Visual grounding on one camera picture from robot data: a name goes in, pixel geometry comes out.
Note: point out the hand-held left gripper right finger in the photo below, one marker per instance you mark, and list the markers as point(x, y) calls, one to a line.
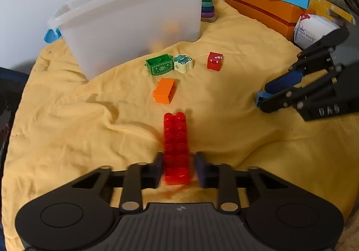
point(202, 171)

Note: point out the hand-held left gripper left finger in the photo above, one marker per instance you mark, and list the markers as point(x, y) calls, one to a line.
point(156, 171)

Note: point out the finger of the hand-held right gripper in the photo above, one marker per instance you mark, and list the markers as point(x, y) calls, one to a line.
point(280, 101)
point(283, 81)

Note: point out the red long building brick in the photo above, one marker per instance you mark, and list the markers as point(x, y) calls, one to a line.
point(175, 150)

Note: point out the white plastic storage bin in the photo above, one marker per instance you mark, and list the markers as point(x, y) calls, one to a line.
point(126, 15)

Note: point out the white paper cup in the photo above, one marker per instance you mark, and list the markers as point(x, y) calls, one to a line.
point(314, 29)

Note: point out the red printed cube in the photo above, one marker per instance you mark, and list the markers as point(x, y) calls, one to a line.
point(215, 61)

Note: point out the orange box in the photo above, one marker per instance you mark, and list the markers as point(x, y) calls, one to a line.
point(258, 12)

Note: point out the orange building brick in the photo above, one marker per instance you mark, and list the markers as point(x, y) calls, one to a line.
point(165, 91)

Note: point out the yellow patterned box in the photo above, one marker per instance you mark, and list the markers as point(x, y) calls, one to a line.
point(328, 6)

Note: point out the yellow blanket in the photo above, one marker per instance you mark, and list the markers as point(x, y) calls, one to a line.
point(70, 127)

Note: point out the cream monster print block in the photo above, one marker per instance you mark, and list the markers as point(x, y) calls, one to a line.
point(183, 65)

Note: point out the green toy treasure chest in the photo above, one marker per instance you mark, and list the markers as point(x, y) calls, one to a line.
point(160, 67)

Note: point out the dark blue mesh playpen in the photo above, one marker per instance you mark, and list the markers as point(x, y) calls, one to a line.
point(8, 99)

